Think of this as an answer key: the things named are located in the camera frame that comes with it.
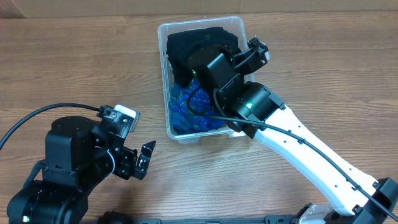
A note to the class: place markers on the black taped garment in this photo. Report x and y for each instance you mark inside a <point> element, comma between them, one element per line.
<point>183,75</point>

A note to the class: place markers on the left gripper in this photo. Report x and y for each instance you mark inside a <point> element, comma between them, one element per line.
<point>128,157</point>

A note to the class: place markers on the small black garment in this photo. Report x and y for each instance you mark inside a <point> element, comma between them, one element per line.
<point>180,45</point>

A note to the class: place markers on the shiny blue sequin garment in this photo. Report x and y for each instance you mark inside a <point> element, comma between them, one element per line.
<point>200,102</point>

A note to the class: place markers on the blue denim jeans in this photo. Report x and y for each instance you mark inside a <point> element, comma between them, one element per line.
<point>179,116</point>

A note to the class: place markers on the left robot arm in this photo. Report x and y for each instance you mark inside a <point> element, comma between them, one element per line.
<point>79,154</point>

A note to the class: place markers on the clear plastic storage bin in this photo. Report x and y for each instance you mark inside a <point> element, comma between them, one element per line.
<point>232,24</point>

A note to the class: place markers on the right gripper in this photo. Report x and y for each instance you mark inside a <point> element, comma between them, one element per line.
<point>231,51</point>

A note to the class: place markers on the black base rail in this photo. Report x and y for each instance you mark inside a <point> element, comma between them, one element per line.
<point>122,218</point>

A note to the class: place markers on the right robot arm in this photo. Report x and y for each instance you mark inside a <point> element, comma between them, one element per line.
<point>250,107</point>

